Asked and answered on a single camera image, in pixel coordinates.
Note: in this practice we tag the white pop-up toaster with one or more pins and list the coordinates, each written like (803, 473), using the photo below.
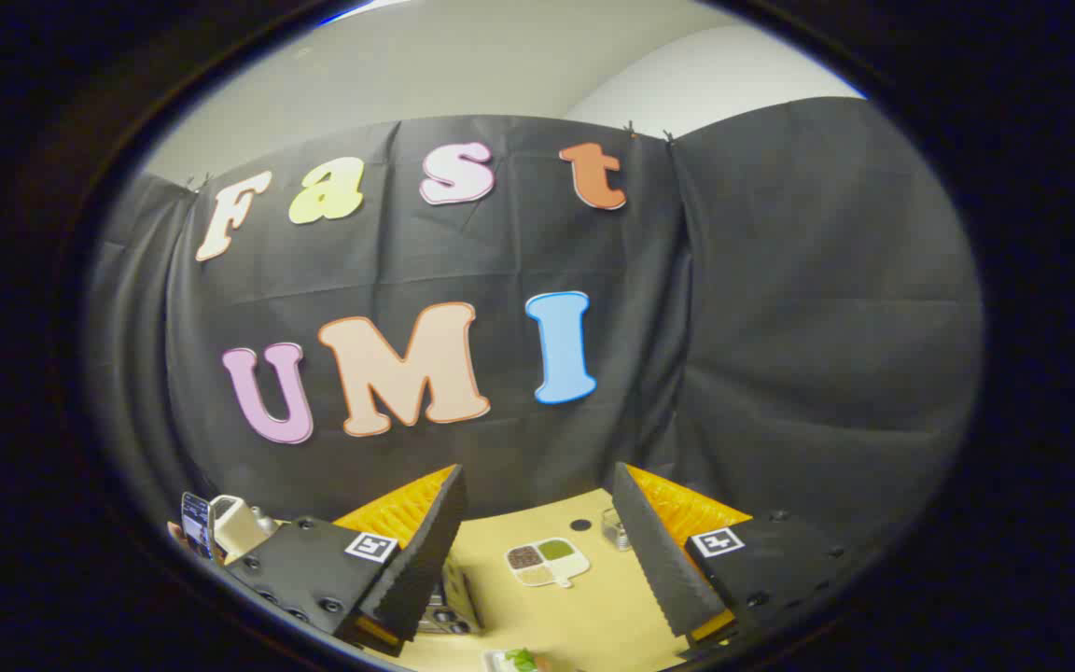
(237, 527)

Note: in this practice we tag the smartphone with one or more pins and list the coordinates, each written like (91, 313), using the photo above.
(197, 524)

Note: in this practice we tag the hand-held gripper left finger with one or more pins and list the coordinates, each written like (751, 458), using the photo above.
(425, 551)

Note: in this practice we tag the black toaster oven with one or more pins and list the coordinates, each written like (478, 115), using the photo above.
(453, 602)

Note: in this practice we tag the white divided spice dish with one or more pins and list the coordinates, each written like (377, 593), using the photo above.
(547, 563)

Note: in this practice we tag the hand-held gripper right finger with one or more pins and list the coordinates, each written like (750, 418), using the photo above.
(654, 551)

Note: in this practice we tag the lettuce sandwich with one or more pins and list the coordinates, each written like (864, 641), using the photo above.
(523, 660)

